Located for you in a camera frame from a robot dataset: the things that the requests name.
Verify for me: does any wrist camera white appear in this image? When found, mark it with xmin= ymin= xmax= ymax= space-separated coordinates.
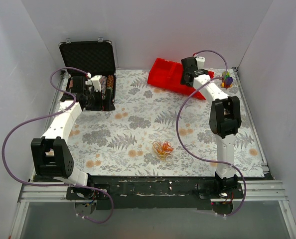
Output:
xmin=193 ymin=54 xmax=206 ymax=69
xmin=86 ymin=73 xmax=103 ymax=92

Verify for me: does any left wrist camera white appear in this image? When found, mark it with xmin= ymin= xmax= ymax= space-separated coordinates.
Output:
xmin=86 ymin=73 xmax=103 ymax=92

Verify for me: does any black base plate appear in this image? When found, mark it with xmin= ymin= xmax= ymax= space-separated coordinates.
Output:
xmin=33 ymin=175 xmax=274 ymax=210

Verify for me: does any black poker chip case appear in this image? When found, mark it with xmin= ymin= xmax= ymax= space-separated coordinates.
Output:
xmin=59 ymin=40 xmax=116 ymax=112

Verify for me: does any floral patterned mat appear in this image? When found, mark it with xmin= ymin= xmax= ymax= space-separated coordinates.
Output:
xmin=41 ymin=68 xmax=266 ymax=177

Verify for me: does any colourful toy block train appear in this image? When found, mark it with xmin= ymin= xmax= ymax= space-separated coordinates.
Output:
xmin=221 ymin=71 xmax=233 ymax=89

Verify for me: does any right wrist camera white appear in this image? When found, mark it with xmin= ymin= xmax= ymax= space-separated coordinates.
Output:
xmin=193 ymin=54 xmax=206 ymax=69

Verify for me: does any red three-compartment bin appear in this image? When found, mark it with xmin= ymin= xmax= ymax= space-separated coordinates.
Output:
xmin=148 ymin=58 xmax=214 ymax=96

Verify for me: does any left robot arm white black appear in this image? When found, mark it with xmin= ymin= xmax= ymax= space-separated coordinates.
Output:
xmin=31 ymin=75 xmax=116 ymax=199

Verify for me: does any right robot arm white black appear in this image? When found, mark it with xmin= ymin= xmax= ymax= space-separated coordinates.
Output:
xmin=180 ymin=56 xmax=241 ymax=198

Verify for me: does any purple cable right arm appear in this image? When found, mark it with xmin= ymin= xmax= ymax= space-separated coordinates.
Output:
xmin=175 ymin=49 xmax=247 ymax=218

